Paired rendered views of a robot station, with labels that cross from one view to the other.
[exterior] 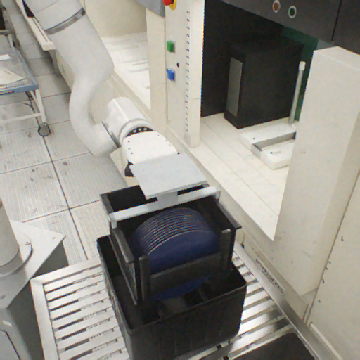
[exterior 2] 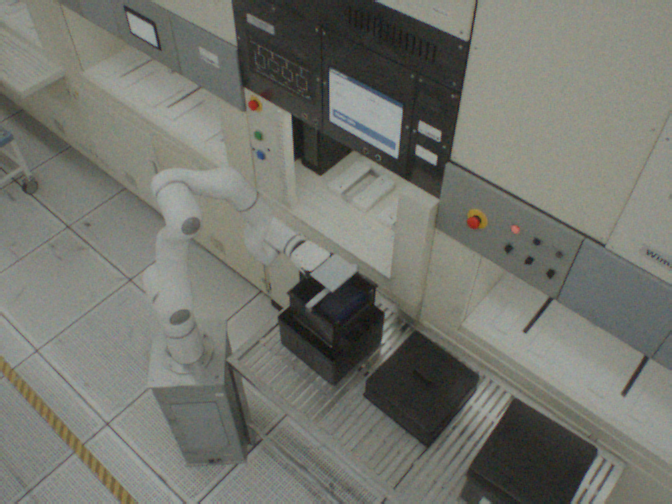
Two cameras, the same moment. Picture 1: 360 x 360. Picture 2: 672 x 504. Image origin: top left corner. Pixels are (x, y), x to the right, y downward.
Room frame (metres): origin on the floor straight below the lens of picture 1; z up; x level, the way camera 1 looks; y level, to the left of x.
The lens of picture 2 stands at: (-0.60, 0.53, 2.84)
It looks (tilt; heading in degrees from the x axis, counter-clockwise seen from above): 51 degrees down; 337
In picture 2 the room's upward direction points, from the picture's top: straight up
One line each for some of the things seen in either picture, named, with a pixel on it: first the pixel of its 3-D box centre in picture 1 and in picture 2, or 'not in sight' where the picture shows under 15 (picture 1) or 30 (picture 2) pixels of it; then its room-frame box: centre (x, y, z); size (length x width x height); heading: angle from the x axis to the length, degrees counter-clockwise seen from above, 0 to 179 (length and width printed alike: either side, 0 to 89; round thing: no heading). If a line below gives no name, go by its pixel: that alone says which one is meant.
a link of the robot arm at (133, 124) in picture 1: (139, 138); (296, 247); (0.73, 0.09, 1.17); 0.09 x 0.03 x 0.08; 114
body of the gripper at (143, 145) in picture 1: (148, 152); (309, 257); (0.67, 0.07, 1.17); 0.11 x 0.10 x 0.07; 24
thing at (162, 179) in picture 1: (166, 230); (332, 299); (0.57, 0.03, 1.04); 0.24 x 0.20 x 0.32; 114
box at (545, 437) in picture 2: not in sight; (525, 473); (-0.17, -0.30, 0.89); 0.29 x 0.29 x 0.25; 29
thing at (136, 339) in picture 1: (168, 283); (331, 328); (0.58, 0.03, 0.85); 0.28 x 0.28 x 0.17; 24
